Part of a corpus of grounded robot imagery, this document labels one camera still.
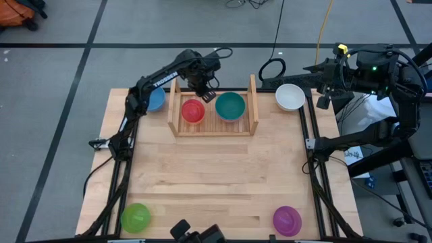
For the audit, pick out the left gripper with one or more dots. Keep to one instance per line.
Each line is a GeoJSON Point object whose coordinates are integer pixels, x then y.
{"type": "Point", "coordinates": [199, 82]}

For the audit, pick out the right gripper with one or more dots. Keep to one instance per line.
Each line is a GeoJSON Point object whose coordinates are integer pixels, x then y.
{"type": "Point", "coordinates": [335, 77]}

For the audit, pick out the red translucent bowl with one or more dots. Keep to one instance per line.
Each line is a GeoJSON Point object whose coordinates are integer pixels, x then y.
{"type": "Point", "coordinates": [192, 111]}

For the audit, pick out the teal bowl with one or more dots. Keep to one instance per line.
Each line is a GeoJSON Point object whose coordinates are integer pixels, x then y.
{"type": "Point", "coordinates": [230, 106]}

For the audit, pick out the white bowl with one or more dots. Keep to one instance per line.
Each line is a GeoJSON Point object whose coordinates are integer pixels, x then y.
{"type": "Point", "coordinates": [290, 96]}

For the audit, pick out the blue bowl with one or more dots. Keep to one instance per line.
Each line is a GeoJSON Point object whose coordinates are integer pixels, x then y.
{"type": "Point", "coordinates": [158, 99]}

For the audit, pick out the purple translucent bowl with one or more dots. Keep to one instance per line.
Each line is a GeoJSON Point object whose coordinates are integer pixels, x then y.
{"type": "Point", "coordinates": [287, 221]}

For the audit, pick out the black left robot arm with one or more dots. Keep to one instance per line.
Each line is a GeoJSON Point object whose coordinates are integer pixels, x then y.
{"type": "Point", "coordinates": [165, 79]}

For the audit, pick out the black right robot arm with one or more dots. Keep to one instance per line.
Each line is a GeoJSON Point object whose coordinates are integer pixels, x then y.
{"type": "Point", "coordinates": [388, 77]}

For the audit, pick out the wooden slatted shelf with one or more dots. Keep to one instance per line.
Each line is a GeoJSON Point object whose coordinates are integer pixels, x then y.
{"type": "Point", "coordinates": [212, 130]}

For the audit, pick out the black computer case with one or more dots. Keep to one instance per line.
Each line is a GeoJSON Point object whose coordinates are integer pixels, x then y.
{"type": "Point", "coordinates": [290, 79]}

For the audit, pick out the white paper sheet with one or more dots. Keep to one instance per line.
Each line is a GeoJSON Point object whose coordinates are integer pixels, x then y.
{"type": "Point", "coordinates": [352, 155]}

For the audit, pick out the small blue box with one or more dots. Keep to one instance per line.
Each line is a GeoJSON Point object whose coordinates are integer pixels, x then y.
{"type": "Point", "coordinates": [371, 183]}

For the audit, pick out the black equipment cart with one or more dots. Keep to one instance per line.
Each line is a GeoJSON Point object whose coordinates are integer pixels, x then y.
{"type": "Point", "coordinates": [420, 148]}

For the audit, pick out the lime green translucent bowl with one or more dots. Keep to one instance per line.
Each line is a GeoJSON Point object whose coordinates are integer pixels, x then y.
{"type": "Point", "coordinates": [135, 217]}

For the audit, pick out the black keyboard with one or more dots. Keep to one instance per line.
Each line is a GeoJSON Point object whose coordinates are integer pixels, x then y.
{"type": "Point", "coordinates": [427, 179]}

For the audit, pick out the black caster wheel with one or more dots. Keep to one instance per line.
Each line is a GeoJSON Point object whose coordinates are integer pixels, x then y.
{"type": "Point", "coordinates": [399, 221]}
{"type": "Point", "coordinates": [418, 237]}

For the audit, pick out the orange bag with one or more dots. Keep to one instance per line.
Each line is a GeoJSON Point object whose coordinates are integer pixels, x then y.
{"type": "Point", "coordinates": [13, 13]}

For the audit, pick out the black aluminium table frame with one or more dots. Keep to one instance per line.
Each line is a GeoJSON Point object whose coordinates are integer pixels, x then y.
{"type": "Point", "coordinates": [236, 89]}

